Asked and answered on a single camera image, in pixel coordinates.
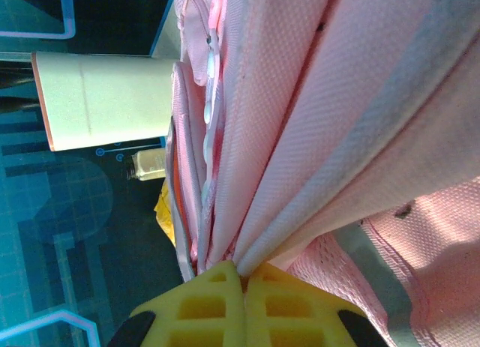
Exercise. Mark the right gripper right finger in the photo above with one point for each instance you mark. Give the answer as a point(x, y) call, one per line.
point(288, 313)

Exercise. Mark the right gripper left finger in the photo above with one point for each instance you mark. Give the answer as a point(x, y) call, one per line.
point(210, 309)

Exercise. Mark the pink student backpack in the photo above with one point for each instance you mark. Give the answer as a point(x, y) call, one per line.
point(300, 118)

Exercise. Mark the yellow snack bag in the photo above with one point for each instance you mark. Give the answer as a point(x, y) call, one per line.
point(165, 212)

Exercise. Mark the small bottle black cap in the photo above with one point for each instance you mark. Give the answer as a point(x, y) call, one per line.
point(150, 165)

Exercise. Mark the beige orange knife block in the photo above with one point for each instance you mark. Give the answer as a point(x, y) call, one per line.
point(105, 99)

